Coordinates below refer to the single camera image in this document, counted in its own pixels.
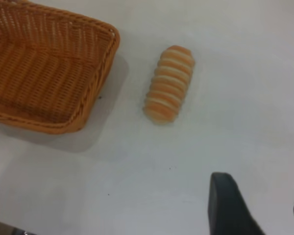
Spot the orange woven wicker basket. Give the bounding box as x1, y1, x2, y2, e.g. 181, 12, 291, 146
0, 0, 121, 135

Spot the oblong bread roll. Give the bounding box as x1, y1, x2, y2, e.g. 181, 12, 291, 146
143, 45, 196, 126

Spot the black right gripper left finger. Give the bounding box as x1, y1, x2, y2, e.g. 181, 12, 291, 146
207, 172, 268, 235

